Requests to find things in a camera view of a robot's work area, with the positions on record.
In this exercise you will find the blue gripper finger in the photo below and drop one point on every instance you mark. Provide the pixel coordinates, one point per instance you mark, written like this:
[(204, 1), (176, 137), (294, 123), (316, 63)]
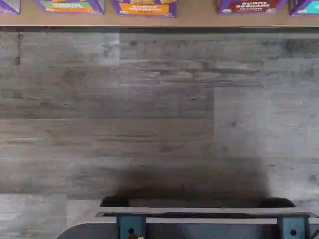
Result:
[(130, 226), (294, 227)]

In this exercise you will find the purple box brown patch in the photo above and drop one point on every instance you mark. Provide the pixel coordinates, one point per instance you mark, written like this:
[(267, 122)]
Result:
[(251, 6)]

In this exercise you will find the brown wooden shelf board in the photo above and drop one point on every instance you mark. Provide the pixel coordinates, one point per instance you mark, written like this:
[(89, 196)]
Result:
[(194, 20)]

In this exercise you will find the purple box orange patch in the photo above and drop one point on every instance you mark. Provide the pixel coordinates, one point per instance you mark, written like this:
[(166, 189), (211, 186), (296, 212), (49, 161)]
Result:
[(145, 8)]

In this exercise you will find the purple box teal patch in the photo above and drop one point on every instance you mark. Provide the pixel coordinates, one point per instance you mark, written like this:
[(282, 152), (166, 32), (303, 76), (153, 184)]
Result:
[(305, 7)]

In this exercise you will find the purple box green patch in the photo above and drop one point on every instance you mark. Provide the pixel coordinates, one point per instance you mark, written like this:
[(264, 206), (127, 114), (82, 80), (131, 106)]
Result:
[(71, 6)]

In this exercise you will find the purple box magenta patch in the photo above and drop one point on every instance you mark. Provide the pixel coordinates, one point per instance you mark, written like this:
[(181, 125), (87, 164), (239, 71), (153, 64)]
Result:
[(10, 6)]

